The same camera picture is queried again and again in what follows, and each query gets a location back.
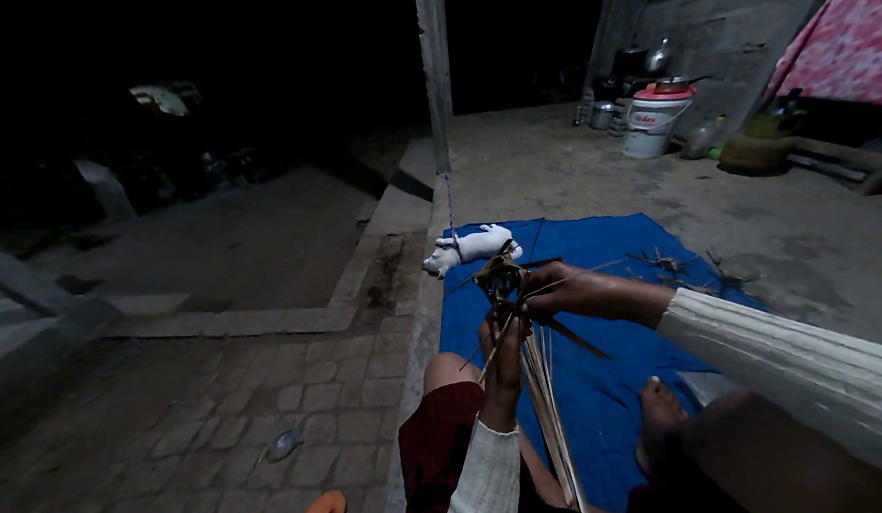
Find person's left hand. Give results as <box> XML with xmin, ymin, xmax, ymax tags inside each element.
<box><xmin>478</xmin><ymin>306</ymin><xmax>533</xmax><ymax>434</ymax></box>

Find person's right hand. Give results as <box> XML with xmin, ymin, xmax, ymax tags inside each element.
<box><xmin>521</xmin><ymin>261</ymin><xmax>677</xmax><ymax>330</ymax></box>

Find woven brown palm leaf star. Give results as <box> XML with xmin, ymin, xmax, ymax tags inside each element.
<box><xmin>448</xmin><ymin>239</ymin><xmax>613</xmax><ymax>371</ymax></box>

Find person's right forearm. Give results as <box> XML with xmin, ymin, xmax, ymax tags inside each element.
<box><xmin>657</xmin><ymin>286</ymin><xmax>882</xmax><ymax>473</ymax></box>

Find person's left forearm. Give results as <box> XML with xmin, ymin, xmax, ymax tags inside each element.
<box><xmin>448</xmin><ymin>418</ymin><xmax>522</xmax><ymax>513</ymax></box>

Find white puppy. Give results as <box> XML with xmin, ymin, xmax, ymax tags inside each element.
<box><xmin>422</xmin><ymin>224</ymin><xmax>524</xmax><ymax>280</ymax></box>

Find bundle of long palm strips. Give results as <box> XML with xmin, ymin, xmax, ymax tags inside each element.
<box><xmin>521</xmin><ymin>325</ymin><xmax>589</xmax><ymax>513</ymax></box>

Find blue cloth mat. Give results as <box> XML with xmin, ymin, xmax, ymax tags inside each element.
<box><xmin>440</xmin><ymin>213</ymin><xmax>773</xmax><ymax>513</ymax></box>

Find person's legs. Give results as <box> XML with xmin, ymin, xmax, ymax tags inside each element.
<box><xmin>398</xmin><ymin>351</ymin><xmax>882</xmax><ymax>513</ymax></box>

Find translucent white plastic sheet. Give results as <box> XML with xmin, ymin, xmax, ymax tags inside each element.
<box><xmin>675</xmin><ymin>370</ymin><xmax>741</xmax><ymax>409</ymax></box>

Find white bucket with red lid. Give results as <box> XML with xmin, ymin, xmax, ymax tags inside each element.
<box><xmin>621</xmin><ymin>83</ymin><xmax>696</xmax><ymax>160</ymax></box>

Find black stove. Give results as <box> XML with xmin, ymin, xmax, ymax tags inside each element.
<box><xmin>592</xmin><ymin>74</ymin><xmax>656</xmax><ymax>101</ymax></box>

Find clear plastic bottle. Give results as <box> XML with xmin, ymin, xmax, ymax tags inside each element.
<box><xmin>680</xmin><ymin>115</ymin><xmax>727</xmax><ymax>161</ymax></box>

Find orange slipper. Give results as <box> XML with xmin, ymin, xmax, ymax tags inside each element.
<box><xmin>306</xmin><ymin>490</ymin><xmax>348</xmax><ymax>513</ymax></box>

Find crumpled clear plastic bag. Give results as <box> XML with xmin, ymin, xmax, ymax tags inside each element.
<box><xmin>266</xmin><ymin>429</ymin><xmax>303</xmax><ymax>463</ymax></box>

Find black cooking pot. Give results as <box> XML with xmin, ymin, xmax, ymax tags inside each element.
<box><xmin>612</xmin><ymin>45</ymin><xmax>649</xmax><ymax>78</ymax></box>

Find large round brown pot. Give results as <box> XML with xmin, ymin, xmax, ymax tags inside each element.
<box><xmin>718</xmin><ymin>114</ymin><xmax>800</xmax><ymax>178</ymax></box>

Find shiny silver metal jug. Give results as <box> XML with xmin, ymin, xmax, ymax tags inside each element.
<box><xmin>645</xmin><ymin>38</ymin><xmax>671</xmax><ymax>78</ymax></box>

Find pink patterned cloth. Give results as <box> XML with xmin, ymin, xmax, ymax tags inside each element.
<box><xmin>765</xmin><ymin>0</ymin><xmax>882</xmax><ymax>108</ymax></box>

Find purple rope leash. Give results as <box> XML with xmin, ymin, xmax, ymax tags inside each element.
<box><xmin>443</xmin><ymin>174</ymin><xmax>463</xmax><ymax>262</ymax></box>

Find concrete post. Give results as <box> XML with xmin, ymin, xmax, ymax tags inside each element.
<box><xmin>415</xmin><ymin>0</ymin><xmax>454</xmax><ymax>176</ymax></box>

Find metal pan with handle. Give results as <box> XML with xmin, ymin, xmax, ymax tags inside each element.
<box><xmin>653</xmin><ymin>75</ymin><xmax>714</xmax><ymax>95</ymax></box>

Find wooden bench frame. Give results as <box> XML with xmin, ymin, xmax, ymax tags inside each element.
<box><xmin>786</xmin><ymin>135</ymin><xmax>882</xmax><ymax>196</ymax></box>

